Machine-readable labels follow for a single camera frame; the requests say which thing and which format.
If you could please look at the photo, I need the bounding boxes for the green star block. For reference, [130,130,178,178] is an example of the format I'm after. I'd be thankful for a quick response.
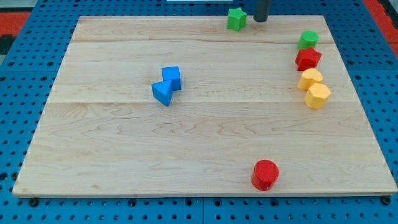
[227,7,247,32]

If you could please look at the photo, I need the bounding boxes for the red cylinder block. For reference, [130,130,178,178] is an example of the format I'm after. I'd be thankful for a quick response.
[251,159,279,191]

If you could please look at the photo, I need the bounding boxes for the yellow hexagon block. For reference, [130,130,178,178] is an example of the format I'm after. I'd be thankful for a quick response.
[304,83,331,110]

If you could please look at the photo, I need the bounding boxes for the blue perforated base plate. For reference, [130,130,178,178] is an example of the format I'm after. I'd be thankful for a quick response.
[1,1,397,223]

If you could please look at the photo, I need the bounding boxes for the yellow heart block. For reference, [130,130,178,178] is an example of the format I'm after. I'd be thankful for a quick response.
[297,68,323,90]

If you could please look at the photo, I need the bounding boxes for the blue triangle block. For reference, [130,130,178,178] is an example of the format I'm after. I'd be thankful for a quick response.
[151,80,173,106]

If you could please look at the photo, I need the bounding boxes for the red star block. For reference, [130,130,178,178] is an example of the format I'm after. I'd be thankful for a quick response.
[295,47,322,71]

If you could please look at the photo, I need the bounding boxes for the green cylinder block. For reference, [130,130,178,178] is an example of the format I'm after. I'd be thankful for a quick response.
[297,30,319,50]

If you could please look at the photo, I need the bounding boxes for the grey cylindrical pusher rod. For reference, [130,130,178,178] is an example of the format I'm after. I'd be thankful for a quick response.
[254,0,271,22]

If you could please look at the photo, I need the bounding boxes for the wooden board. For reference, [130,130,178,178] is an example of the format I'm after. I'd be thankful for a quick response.
[12,16,397,198]

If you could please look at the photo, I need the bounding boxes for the blue cube block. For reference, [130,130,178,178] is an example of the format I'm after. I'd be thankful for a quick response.
[162,66,182,91]

